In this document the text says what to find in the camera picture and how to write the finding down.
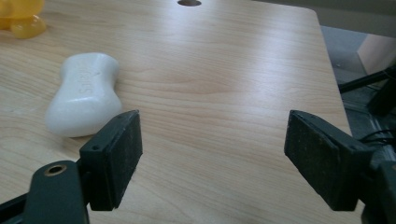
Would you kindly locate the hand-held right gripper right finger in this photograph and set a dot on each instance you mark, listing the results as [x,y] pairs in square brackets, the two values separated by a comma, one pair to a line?
[323,161]

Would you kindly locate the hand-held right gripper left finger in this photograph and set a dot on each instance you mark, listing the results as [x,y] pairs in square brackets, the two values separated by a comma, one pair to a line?
[112,161]

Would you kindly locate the white soap bar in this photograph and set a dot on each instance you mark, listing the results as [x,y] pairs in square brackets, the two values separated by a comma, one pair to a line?
[82,96]

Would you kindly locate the black metal stand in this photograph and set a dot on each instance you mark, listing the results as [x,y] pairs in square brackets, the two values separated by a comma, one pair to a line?
[372,90]

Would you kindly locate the yellow translucent plastic toy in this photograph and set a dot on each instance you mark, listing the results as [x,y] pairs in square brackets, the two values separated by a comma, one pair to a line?
[21,17]

